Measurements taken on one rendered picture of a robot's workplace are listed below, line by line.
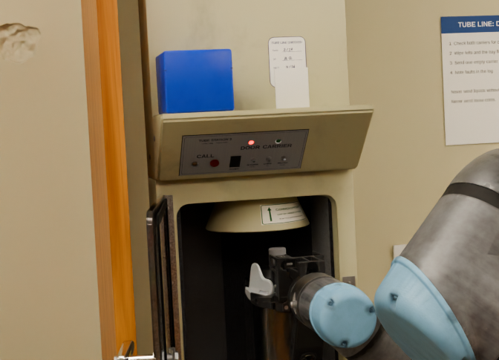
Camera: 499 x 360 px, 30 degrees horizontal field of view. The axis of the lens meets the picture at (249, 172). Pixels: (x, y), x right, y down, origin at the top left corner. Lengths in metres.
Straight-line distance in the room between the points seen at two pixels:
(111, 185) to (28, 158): 0.54
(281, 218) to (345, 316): 0.39
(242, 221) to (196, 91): 0.26
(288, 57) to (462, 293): 0.76
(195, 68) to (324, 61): 0.25
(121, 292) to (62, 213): 0.53
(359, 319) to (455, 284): 0.37
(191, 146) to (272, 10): 0.27
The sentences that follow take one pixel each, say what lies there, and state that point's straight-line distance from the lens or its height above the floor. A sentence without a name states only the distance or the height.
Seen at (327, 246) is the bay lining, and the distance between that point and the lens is 1.56.
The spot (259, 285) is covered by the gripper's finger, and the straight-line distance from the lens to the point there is 1.43.
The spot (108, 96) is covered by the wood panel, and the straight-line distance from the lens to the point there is 1.35.
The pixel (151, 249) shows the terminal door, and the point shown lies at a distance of 1.13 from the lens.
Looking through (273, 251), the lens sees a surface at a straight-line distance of 1.48.
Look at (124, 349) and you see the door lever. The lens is 1.23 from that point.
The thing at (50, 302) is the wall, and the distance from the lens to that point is 1.90.
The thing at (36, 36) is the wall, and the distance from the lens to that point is 1.88.
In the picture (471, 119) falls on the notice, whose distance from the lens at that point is 2.07.
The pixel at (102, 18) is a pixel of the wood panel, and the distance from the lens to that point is 1.36.
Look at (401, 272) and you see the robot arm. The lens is 0.83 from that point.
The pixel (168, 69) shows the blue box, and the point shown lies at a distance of 1.34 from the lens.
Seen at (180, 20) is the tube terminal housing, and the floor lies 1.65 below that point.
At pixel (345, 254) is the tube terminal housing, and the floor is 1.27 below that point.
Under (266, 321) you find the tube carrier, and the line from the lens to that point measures 1.47.
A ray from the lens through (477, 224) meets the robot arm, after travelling 0.84.
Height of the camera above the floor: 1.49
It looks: 3 degrees down
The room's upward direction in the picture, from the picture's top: 3 degrees counter-clockwise
